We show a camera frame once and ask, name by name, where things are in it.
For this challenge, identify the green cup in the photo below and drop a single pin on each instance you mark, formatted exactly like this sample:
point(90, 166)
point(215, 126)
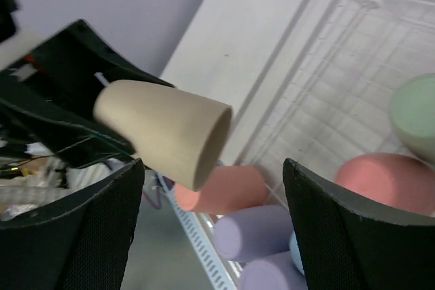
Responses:
point(411, 113)

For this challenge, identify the pink cup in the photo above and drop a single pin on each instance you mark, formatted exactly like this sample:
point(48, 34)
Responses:
point(228, 189)
point(392, 179)

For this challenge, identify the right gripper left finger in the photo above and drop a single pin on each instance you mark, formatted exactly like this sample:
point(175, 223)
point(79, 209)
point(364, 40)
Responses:
point(78, 242)

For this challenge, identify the large purple cup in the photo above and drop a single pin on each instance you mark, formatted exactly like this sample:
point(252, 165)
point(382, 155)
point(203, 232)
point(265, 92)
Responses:
point(275, 272)

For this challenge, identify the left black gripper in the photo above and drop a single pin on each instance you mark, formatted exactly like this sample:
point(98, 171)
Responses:
point(48, 95)

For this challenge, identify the light blue cup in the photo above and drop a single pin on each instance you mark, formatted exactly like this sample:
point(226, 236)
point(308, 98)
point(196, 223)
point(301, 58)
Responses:
point(295, 253)

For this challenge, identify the beige cup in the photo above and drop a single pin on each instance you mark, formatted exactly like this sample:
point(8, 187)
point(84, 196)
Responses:
point(179, 134)

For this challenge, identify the pink cup front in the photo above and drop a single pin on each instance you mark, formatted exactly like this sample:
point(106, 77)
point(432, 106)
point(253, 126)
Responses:
point(228, 189)

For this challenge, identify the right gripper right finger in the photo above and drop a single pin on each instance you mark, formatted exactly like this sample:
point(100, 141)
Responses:
point(347, 241)

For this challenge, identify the small purple cup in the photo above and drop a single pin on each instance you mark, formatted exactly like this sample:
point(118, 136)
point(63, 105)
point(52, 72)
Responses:
point(253, 233)

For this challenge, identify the white slotted cable duct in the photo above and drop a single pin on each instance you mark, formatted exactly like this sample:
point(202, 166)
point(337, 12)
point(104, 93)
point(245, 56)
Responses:
point(213, 266)

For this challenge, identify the clear wire dish rack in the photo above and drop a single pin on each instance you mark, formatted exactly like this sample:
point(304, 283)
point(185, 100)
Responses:
point(328, 90)

